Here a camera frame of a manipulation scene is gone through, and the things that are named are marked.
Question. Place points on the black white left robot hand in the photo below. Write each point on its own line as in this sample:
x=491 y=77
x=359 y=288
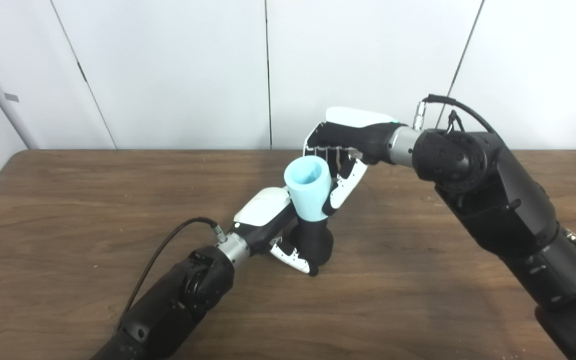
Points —
x=265 y=212

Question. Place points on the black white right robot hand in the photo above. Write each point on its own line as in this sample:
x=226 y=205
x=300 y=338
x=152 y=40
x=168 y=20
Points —
x=363 y=135

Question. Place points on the light blue cup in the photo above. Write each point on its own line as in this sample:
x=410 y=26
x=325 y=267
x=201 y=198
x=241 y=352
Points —
x=308 y=197

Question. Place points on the black funnel-shaped nozzle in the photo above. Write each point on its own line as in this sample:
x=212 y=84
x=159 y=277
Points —
x=318 y=242

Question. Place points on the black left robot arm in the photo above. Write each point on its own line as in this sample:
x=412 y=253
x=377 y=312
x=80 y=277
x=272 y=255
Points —
x=183 y=295

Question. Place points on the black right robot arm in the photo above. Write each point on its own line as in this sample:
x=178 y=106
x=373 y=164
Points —
x=508 y=210

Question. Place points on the small grey wall label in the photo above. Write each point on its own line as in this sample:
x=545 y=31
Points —
x=12 y=97

